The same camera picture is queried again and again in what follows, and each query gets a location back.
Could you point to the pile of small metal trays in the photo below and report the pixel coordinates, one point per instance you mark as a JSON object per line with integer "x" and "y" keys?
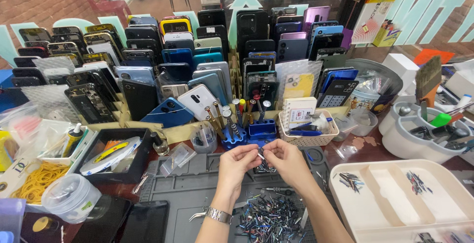
{"x": 270, "y": 219}

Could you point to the black open box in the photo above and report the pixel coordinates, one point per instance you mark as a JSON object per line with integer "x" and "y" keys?
{"x": 137, "y": 165}

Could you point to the round gold cap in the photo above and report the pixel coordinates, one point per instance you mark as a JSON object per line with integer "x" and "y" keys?
{"x": 44, "y": 224}

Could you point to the white plastic basket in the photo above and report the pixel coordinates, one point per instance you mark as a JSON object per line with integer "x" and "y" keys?
{"x": 309, "y": 138}

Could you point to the silver metal wristwatch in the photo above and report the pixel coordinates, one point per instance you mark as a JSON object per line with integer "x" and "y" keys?
{"x": 219, "y": 215}

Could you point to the small heap of dark trays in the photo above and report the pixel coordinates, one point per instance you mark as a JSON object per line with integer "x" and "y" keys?
{"x": 351, "y": 182}
{"x": 418, "y": 183}

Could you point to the white tray with logo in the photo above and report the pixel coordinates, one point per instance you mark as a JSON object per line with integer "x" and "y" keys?
{"x": 16, "y": 172}

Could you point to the round printed tin bucket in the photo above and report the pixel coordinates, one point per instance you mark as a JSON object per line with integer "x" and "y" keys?
{"x": 377, "y": 83}

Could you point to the round blue screwdriver holder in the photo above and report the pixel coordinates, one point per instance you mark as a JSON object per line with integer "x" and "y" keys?
{"x": 233, "y": 142}

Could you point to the heap of clear plastic bags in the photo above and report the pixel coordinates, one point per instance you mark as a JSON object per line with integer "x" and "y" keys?
{"x": 33, "y": 128}

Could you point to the person's right hand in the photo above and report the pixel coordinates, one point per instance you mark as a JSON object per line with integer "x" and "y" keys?
{"x": 290, "y": 163}

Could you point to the white spiral notepad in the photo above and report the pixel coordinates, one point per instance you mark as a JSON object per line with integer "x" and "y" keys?
{"x": 298, "y": 111}

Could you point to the black smartphone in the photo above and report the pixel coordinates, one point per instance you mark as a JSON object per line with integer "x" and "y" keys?
{"x": 144, "y": 222}
{"x": 102, "y": 220}

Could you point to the small clear plastic cup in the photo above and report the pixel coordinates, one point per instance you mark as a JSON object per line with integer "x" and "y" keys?
{"x": 363, "y": 124}

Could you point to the heap of yellow rubber bands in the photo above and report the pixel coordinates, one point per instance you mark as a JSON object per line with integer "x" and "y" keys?
{"x": 39, "y": 182}

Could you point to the wooden bristle brush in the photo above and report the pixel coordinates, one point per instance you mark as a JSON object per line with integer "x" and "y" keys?
{"x": 428, "y": 74}

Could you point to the white cardboard box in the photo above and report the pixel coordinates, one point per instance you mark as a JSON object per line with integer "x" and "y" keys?
{"x": 401, "y": 69}

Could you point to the white round tool organizer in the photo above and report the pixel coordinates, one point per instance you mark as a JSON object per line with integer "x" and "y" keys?
{"x": 407, "y": 145}

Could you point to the grey silicone repair mat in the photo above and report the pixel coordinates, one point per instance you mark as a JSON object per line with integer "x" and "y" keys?
{"x": 192, "y": 195}

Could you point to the small glass bottle black cap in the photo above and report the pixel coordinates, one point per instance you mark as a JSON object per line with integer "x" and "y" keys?
{"x": 160, "y": 146}

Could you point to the person's left hand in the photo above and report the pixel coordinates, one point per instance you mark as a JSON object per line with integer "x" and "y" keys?
{"x": 231, "y": 165}

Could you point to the black yellow glue tube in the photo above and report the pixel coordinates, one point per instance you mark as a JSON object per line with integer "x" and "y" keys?
{"x": 72, "y": 139}

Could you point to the white adhesive tape roll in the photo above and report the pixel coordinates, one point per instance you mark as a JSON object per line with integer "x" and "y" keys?
{"x": 111, "y": 156}

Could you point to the clear round plastic container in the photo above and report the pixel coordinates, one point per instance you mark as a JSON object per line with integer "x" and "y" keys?
{"x": 70, "y": 198}

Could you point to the row of precision screwdrivers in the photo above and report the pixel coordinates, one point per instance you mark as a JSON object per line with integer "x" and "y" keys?
{"x": 231, "y": 119}

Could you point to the hanging accessory packages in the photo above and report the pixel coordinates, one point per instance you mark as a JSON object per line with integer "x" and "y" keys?
{"x": 377, "y": 17}

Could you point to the clear cup with tools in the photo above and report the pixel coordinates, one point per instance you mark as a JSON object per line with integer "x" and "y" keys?
{"x": 204, "y": 141}

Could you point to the clear zip bags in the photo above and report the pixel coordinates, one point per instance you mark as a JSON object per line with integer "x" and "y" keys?
{"x": 177, "y": 158}

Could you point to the white divided plastic tray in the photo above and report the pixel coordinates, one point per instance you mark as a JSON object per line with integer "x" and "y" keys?
{"x": 400, "y": 213}

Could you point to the silver tweezers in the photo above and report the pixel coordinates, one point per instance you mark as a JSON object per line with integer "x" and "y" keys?
{"x": 198, "y": 214}

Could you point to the rectangular blue screwdriver holder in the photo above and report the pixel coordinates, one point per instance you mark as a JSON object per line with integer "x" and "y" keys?
{"x": 262, "y": 129}

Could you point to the rack of phone back covers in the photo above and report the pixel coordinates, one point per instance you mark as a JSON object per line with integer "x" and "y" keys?
{"x": 177, "y": 61}

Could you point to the small metal card tray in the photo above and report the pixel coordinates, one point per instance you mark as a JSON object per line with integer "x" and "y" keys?
{"x": 261, "y": 155}

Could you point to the black precision screwdriver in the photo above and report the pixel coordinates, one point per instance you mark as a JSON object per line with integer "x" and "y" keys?
{"x": 274, "y": 190}

